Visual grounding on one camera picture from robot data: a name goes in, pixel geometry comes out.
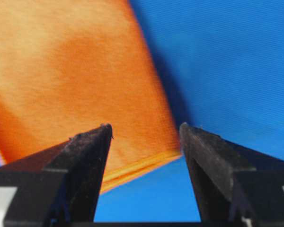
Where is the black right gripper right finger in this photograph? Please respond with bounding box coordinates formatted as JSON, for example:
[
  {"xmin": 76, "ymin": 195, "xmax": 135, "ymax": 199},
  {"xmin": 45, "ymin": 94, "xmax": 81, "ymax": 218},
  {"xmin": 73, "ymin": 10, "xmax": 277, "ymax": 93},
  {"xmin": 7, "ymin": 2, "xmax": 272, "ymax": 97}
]
[{"xmin": 179, "ymin": 123, "xmax": 284, "ymax": 227}]

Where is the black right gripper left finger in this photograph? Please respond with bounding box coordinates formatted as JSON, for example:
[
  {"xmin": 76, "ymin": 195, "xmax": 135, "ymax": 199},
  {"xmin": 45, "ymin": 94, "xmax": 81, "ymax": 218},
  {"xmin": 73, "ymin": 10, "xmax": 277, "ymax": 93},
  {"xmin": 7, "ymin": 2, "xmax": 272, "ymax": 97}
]
[{"xmin": 0, "ymin": 124, "xmax": 113, "ymax": 227}]

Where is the orange towel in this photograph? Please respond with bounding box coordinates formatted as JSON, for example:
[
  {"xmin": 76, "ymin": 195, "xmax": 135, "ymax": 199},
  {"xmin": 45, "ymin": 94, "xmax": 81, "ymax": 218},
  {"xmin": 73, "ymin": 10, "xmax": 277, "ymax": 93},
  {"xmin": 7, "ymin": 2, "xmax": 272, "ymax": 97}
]
[{"xmin": 0, "ymin": 0, "xmax": 180, "ymax": 192}]

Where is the blue table cloth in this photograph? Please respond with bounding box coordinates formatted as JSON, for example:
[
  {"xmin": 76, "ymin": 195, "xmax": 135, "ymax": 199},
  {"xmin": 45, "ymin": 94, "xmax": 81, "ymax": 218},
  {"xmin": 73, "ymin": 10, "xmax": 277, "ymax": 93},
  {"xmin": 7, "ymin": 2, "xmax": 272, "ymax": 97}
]
[{"xmin": 0, "ymin": 0, "xmax": 284, "ymax": 223}]

